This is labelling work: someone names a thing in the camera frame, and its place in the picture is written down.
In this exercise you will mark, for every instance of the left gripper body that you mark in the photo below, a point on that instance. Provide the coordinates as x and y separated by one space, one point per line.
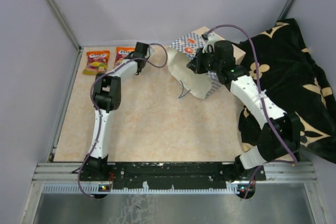
145 61

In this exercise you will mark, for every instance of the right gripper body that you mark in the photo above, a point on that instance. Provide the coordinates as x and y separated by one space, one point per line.
205 61

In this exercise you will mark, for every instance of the blue checkered paper bag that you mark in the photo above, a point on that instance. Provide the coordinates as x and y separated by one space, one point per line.
182 67

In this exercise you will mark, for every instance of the orange candy bag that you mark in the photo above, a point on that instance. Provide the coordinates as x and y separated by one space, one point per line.
121 53
97 62

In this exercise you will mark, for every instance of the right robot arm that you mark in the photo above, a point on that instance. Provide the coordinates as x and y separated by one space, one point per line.
279 130

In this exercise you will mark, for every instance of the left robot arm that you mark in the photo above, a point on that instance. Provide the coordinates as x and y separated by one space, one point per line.
105 95

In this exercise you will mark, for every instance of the black floral blanket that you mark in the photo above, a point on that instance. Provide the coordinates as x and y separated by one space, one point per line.
279 58

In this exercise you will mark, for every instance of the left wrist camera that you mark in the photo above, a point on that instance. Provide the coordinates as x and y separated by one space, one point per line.
150 52

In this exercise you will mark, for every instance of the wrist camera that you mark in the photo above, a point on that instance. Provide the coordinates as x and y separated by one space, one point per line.
150 52
210 39

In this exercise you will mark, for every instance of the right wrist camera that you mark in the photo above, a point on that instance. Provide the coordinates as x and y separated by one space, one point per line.
210 39

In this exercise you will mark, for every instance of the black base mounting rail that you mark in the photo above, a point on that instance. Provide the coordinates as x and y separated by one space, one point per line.
164 176

